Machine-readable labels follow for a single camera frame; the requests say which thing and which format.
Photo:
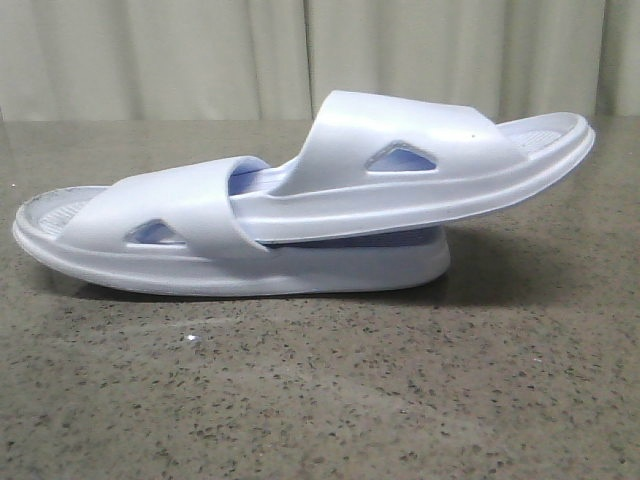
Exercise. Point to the light blue slipper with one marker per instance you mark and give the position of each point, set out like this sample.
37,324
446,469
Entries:
174,232
376,164

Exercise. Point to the pale grey-green curtain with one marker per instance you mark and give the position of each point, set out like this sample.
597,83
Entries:
188,60

